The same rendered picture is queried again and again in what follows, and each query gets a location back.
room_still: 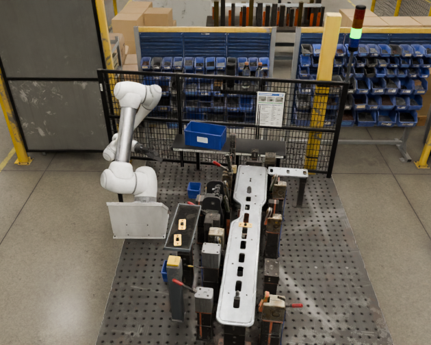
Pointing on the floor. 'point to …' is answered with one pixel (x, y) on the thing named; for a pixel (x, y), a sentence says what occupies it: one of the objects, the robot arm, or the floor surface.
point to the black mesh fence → (226, 113)
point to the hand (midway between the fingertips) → (159, 157)
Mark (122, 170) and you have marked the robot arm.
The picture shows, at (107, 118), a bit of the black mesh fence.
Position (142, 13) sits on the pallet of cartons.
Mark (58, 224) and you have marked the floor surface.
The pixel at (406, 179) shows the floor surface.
